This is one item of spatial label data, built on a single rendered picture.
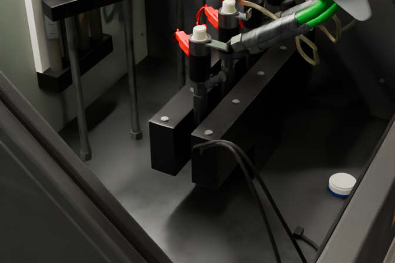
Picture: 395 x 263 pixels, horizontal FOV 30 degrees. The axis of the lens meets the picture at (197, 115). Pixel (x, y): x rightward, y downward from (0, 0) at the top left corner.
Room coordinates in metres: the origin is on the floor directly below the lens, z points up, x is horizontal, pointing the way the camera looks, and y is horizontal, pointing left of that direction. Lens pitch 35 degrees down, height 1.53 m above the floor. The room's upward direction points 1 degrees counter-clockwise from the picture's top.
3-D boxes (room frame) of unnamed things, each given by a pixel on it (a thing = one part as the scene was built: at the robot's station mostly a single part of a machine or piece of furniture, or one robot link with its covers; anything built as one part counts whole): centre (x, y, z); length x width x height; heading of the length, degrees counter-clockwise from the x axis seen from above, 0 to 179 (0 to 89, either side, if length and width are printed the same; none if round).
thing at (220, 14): (0.86, -0.05, 0.99); 0.05 x 0.03 x 0.21; 61
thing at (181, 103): (0.90, -0.06, 0.91); 0.34 x 0.10 x 0.15; 151
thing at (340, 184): (0.81, -0.21, 0.84); 0.04 x 0.04 x 0.01
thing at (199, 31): (0.79, 0.00, 1.09); 0.02 x 0.02 x 0.03
